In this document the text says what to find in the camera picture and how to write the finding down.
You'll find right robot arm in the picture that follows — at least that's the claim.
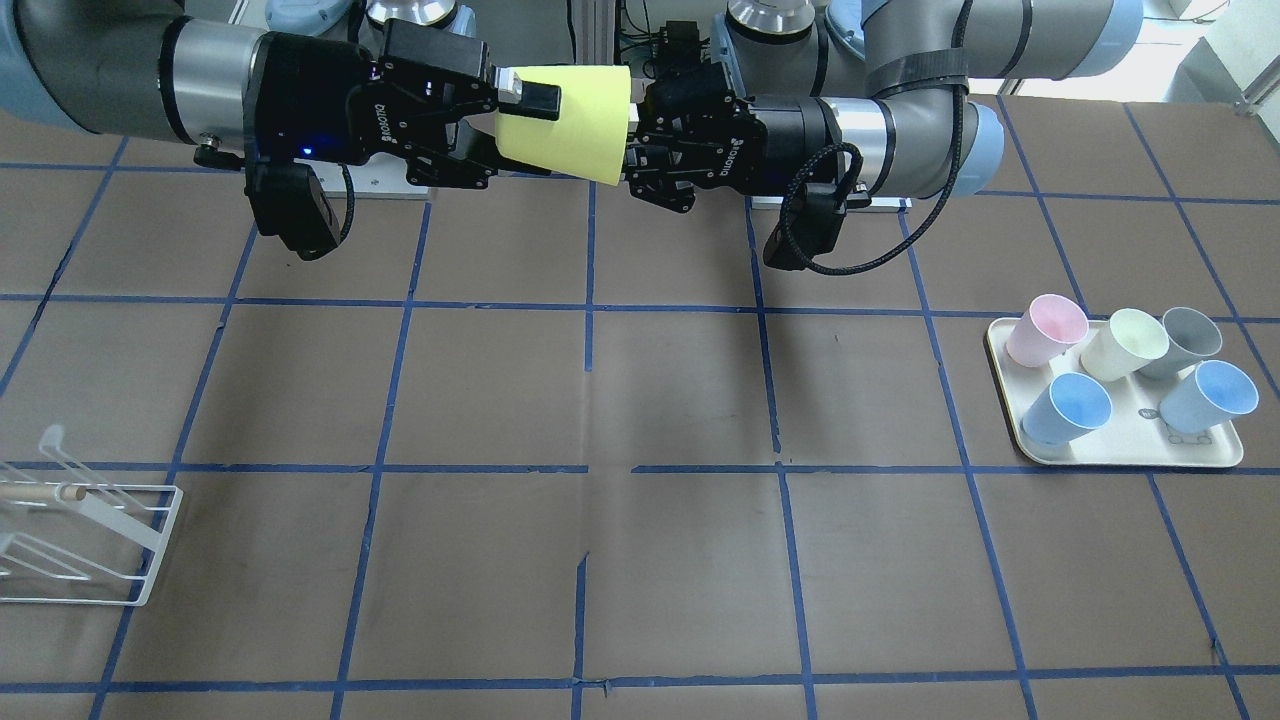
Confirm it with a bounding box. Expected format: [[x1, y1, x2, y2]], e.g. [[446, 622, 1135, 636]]
[[3, 1, 567, 202]]

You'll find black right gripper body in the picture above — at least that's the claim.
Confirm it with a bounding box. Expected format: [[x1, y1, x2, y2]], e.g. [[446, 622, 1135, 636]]
[[244, 19, 497, 190]]

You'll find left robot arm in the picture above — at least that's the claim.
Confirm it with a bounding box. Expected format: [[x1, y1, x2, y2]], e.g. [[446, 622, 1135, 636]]
[[622, 1, 1143, 213]]

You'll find white wire cup rack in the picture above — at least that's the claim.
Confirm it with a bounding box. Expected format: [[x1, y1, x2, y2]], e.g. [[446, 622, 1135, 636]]
[[1, 424, 186, 607]]

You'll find grey plastic cup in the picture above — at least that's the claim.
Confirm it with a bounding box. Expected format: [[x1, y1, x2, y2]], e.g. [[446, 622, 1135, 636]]
[[1137, 306, 1224, 380]]

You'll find pink plastic cup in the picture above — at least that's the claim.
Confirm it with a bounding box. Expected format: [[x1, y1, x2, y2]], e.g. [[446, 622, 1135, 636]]
[[1005, 293, 1091, 368]]

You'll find blue plastic cup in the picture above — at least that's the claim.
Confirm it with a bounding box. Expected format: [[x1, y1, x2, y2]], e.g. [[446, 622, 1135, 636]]
[[1157, 360, 1260, 434], [1019, 372, 1114, 446]]

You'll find yellow plastic cup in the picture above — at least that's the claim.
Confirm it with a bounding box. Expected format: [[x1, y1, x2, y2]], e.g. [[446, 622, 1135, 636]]
[[495, 65, 632, 186]]

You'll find cream plastic tray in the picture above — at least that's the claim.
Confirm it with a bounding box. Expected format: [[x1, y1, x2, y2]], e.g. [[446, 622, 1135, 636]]
[[984, 316, 1244, 469]]

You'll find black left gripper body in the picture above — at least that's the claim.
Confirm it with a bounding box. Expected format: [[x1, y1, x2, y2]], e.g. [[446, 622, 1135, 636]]
[[626, 61, 838, 213]]

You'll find pale green plastic cup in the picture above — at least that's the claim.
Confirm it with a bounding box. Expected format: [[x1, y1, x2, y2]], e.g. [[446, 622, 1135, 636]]
[[1079, 307, 1170, 383]]

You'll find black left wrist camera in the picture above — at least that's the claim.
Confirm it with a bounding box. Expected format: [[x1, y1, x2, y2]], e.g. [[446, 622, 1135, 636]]
[[763, 182, 872, 272]]

